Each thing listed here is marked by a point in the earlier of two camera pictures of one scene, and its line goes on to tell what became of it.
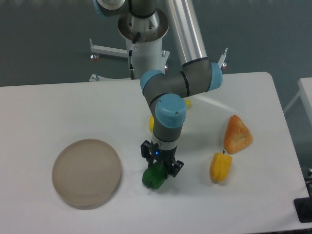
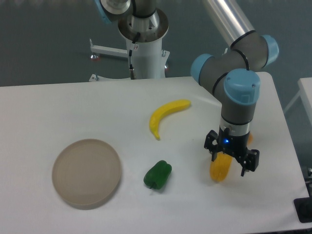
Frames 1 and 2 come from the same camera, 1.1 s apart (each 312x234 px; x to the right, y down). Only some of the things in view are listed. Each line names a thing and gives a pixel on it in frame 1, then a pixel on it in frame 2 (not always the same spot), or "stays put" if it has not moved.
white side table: (305, 85) stays put
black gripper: (152, 151) to (235, 145)
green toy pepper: (154, 176) stays put
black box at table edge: (303, 207) stays put
